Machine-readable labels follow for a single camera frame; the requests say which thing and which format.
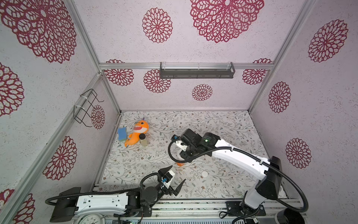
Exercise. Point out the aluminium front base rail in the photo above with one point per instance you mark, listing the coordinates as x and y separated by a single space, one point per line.
181 210

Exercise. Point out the blue green sponge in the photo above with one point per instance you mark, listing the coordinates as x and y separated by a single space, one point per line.
122 134

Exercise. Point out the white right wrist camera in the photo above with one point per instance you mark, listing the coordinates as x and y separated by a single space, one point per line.
179 143

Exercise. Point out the black wire wall rack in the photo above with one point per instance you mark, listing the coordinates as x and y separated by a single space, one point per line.
82 111

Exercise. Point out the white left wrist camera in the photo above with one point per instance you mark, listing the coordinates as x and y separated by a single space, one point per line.
168 178

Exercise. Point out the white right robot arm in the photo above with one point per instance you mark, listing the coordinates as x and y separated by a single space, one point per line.
268 181

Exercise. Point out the white dial gauge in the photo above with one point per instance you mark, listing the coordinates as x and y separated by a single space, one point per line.
91 219

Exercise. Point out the black capped square bottle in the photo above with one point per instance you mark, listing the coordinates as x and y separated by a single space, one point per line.
143 140

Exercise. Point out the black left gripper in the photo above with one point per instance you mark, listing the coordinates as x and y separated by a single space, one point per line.
170 191

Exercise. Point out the grey wall shelf rail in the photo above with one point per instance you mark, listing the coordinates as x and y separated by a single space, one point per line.
197 73

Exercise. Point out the white bottle orange base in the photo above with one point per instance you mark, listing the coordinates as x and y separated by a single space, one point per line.
180 164

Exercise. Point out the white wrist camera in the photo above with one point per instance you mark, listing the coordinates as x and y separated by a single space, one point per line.
179 143
168 178

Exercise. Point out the orange shark plush toy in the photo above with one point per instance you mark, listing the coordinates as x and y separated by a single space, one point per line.
139 128

